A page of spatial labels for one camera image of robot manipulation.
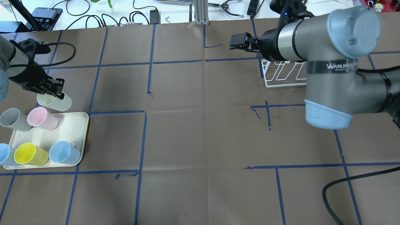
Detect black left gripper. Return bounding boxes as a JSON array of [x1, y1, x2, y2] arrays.
[[9, 67, 65, 100]]

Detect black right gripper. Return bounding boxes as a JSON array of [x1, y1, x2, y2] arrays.
[[229, 31, 274, 58]]

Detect pale green plastic cup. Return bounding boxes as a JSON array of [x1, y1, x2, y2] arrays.
[[36, 93, 72, 112]]

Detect light blue plastic cup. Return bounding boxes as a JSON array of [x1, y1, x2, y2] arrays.
[[49, 141, 81, 165], [0, 143, 20, 166]]

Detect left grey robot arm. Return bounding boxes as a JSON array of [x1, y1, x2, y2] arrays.
[[0, 37, 65, 101]]

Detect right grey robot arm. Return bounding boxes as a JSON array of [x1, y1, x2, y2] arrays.
[[88, 6, 399, 130]]

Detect pink plastic cup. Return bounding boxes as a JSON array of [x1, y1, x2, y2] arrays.
[[27, 107, 59, 130]]

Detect grey plastic cup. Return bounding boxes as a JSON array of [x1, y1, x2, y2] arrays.
[[0, 108, 32, 132]]

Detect yellow plastic cup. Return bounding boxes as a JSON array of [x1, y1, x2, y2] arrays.
[[14, 142, 49, 166]]

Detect cream rabbit print tray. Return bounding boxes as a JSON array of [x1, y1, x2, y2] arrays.
[[4, 112, 89, 170]]

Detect black power adapter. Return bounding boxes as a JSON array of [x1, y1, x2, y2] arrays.
[[149, 9, 161, 24]]

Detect white wire cup rack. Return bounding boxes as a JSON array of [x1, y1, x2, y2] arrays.
[[261, 60, 307, 88]]

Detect aluminium frame post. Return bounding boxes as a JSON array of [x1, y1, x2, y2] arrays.
[[194, 0, 209, 25]]

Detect black braided cable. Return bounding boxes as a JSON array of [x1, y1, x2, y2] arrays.
[[322, 166, 400, 225]]

